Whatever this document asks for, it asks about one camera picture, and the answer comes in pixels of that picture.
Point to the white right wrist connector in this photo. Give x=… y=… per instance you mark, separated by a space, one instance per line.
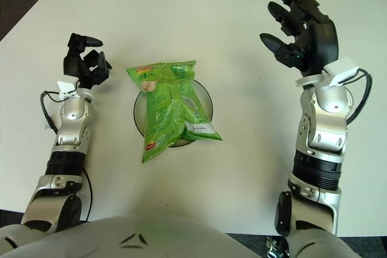
x=341 y=69

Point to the white left wrist connector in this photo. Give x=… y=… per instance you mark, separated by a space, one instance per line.
x=65 y=86

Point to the green snack bag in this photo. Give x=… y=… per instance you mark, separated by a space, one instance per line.
x=163 y=113

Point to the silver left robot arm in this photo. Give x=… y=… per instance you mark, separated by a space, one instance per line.
x=71 y=113

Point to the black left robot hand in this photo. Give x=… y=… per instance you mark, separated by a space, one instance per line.
x=71 y=64

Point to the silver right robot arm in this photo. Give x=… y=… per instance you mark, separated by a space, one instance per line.
x=326 y=125

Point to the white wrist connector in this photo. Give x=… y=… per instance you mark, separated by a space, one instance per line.
x=65 y=86
x=341 y=69

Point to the grey robot torso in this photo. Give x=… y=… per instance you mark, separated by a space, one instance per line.
x=136 y=237

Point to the white plate with black rim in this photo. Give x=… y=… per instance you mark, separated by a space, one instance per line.
x=205 y=101

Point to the shiny object under table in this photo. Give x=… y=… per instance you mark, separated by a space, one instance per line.
x=273 y=249

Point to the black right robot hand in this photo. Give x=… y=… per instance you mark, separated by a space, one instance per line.
x=320 y=43

